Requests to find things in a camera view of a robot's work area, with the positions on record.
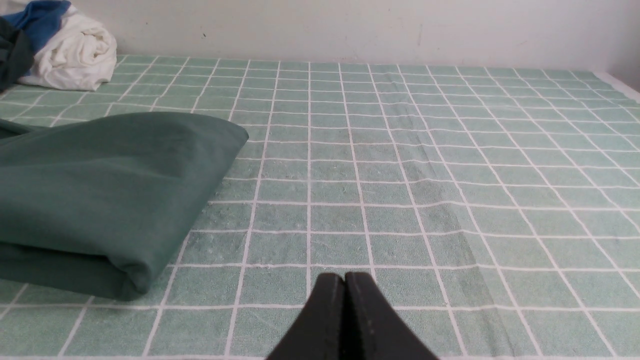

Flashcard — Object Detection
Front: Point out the green checkered table cloth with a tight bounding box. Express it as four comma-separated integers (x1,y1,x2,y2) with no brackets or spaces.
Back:
1,55,640,360

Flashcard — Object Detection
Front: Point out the white crumpled garment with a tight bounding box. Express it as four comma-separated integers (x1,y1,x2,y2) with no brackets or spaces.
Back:
1,0,117,91

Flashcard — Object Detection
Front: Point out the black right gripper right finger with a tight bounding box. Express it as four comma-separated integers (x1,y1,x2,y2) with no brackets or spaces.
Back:
343,272,437,360

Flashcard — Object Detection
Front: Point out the blue crumpled garment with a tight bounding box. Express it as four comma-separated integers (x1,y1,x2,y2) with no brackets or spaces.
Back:
1,0,72,54

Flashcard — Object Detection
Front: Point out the green long-sleeve top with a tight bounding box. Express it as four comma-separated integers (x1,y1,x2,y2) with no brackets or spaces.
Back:
0,112,249,301

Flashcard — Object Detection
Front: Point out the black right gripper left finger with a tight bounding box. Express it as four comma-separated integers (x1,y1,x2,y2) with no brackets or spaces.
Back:
267,273,345,360

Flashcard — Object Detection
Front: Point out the dark teal crumpled garment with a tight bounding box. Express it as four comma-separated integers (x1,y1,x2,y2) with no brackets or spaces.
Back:
0,18,35,92

